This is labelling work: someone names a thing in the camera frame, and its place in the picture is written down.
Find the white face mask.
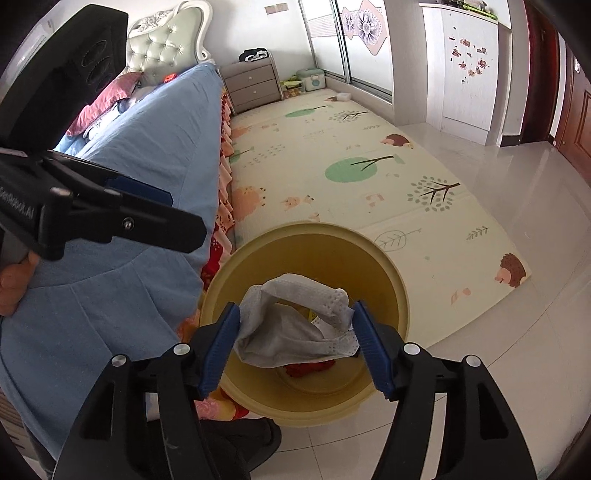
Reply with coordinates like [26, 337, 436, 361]
[233, 274, 360, 369]

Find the person's left hand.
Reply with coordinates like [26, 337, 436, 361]
[0, 251, 40, 317]

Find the cartoon floor play mat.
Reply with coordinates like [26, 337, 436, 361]
[229, 89, 531, 346]

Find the white sliding wardrobe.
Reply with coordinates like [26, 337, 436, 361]
[297, 0, 429, 126]

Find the yellow trash bucket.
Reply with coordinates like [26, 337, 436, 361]
[200, 223, 409, 427]

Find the wall light switch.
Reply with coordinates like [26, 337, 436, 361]
[264, 3, 288, 15]

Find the white cabinet with stickers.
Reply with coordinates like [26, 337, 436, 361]
[421, 3, 511, 146]

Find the blue bed sheet mattress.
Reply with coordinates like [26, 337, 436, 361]
[1, 63, 222, 457]

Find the small orange object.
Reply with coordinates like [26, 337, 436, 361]
[162, 73, 177, 84]

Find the red sock cloth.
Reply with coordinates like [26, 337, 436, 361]
[284, 360, 335, 379]

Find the right pink pillow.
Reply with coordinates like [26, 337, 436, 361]
[66, 72, 142, 136]

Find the green storage box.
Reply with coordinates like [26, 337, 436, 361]
[297, 68, 325, 92]

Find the green tufted headboard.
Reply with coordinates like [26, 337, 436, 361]
[123, 1, 214, 86]

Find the grey bedside table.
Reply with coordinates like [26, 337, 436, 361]
[219, 54, 283, 115]

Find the black item on nightstand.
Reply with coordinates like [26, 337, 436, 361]
[238, 47, 270, 63]

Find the dark red door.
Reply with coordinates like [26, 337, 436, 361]
[521, 0, 591, 176]

